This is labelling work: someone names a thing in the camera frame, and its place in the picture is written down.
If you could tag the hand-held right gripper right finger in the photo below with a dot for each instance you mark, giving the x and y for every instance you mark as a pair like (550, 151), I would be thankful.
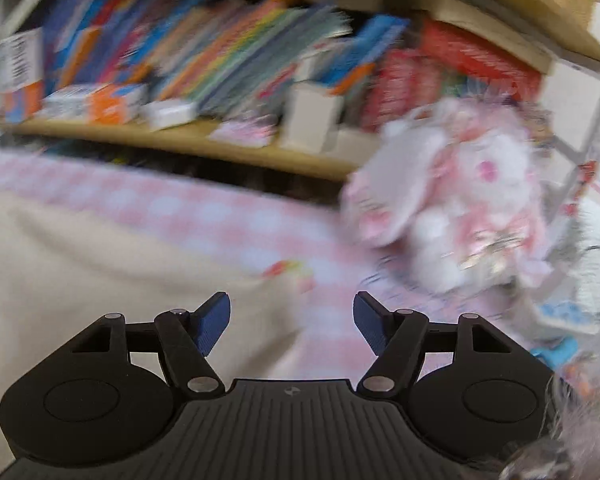
(372, 325)

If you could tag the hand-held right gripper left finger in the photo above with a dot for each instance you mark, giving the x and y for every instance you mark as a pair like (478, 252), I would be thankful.
(212, 325)

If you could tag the cream t-shirt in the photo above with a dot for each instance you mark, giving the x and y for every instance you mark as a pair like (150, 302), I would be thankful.
(105, 270)

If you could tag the pink checked cartoon mat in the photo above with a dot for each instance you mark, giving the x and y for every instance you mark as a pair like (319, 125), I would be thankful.
(205, 210)

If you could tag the pink white bunny plush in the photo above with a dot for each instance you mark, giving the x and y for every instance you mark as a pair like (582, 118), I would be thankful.
(455, 200)

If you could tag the white wooden bookshelf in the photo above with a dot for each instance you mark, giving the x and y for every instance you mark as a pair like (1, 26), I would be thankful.
(180, 135)

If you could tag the tall beige open box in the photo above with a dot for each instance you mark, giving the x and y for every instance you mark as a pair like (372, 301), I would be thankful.
(310, 120)

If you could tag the small white box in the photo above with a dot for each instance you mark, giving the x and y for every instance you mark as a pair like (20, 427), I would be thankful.
(170, 114)

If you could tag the pale fuzzy sleeve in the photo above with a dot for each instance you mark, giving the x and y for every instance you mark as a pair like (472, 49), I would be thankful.
(590, 410)

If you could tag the flat white orange box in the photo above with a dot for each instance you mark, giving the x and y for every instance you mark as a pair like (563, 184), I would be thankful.
(100, 102)

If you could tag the row of colourful books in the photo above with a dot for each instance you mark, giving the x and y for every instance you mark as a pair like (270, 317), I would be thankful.
(205, 45)

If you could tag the red boxed book set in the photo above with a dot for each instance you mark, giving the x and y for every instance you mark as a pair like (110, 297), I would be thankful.
(480, 55)

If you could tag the tall white orange box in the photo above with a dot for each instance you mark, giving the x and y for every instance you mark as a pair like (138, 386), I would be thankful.
(22, 70)

